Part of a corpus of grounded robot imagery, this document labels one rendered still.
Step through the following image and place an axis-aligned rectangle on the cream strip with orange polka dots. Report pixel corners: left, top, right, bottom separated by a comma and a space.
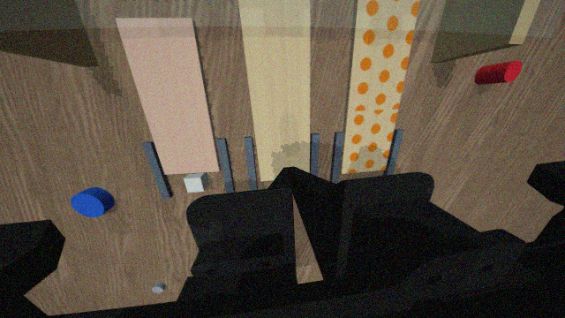
340, 38, 412, 174

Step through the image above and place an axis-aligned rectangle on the blue cylinder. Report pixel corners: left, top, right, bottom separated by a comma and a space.
71, 187, 115, 218

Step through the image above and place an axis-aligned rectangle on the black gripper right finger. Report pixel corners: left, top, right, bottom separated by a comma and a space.
290, 166, 434, 280

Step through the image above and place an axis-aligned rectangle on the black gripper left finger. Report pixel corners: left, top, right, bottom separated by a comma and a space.
185, 167, 296, 269

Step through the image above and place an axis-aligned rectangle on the red cylinder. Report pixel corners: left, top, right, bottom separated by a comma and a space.
474, 61, 522, 85

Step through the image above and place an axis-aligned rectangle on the beige strip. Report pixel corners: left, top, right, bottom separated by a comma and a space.
243, 37, 311, 182

